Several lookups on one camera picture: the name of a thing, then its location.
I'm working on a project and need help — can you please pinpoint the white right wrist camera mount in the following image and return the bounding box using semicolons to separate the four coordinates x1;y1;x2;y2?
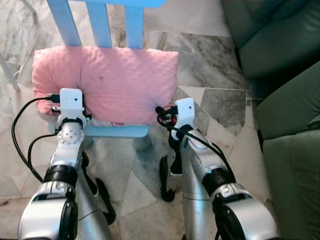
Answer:
174;98;196;129

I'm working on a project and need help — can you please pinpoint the silver robot leg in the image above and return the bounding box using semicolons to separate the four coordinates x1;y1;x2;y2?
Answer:
159;135;217;240
75;150;117;240

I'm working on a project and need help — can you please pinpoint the light blue wooden chair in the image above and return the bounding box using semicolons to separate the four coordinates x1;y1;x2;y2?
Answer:
46;0;167;151

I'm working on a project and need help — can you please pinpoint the silver left robot leg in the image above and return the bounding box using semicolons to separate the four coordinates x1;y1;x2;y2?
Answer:
75;150;117;240

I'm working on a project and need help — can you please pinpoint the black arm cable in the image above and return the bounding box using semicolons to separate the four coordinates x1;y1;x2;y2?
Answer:
11;93;61;183
156;113;236;184

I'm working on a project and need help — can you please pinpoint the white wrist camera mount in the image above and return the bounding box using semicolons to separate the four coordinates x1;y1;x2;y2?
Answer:
174;98;196;129
59;88;85;121

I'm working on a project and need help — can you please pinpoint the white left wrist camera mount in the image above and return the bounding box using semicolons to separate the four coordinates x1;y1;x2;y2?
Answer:
59;88;85;121

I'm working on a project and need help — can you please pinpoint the pink dimpled pillow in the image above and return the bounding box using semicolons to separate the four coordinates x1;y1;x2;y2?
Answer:
32;46;180;127

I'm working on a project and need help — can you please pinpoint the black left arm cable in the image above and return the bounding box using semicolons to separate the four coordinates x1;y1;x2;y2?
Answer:
11;93;61;183

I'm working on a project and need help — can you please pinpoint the silver right robot leg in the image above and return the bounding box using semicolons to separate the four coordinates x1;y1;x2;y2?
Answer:
159;135;217;240

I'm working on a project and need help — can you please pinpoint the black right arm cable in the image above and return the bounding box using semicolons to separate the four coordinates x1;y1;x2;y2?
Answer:
156;113;236;184

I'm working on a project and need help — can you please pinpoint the dark green sofa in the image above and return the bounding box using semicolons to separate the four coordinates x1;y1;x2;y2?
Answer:
220;0;320;240

